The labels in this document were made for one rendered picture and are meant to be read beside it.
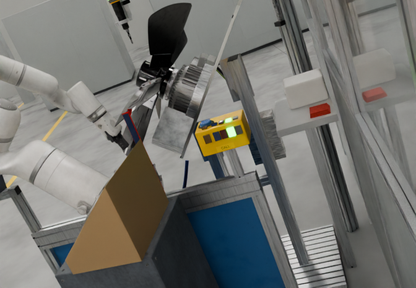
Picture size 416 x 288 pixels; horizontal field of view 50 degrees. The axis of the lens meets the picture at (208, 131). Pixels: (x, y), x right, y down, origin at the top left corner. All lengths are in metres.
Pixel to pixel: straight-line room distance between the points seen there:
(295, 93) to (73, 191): 1.04
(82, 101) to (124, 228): 0.86
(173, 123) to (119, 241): 0.76
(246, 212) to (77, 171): 0.64
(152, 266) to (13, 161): 0.47
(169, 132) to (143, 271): 0.73
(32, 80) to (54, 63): 7.42
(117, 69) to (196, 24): 2.36
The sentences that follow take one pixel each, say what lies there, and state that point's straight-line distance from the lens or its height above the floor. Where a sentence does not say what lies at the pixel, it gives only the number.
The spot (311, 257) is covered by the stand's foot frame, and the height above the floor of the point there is 0.08.
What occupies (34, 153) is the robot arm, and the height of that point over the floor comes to 1.25.
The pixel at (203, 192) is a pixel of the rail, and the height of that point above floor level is 0.84.
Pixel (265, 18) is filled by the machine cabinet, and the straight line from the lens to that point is 7.45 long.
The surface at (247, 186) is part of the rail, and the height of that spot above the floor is 0.82.
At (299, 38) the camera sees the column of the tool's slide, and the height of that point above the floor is 1.09.
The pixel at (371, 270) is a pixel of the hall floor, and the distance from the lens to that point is 2.34.
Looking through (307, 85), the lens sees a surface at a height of 0.95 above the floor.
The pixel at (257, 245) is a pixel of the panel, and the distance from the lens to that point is 1.70.
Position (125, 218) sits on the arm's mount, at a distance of 1.16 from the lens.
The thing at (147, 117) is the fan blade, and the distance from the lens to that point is 1.92.
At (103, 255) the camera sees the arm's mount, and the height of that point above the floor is 0.97.
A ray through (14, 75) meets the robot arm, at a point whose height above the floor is 1.42.
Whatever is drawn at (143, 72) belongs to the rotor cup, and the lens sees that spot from 1.89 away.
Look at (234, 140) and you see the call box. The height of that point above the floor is 1.01.
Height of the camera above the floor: 1.54
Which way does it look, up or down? 19 degrees down
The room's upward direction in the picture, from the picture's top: 22 degrees counter-clockwise
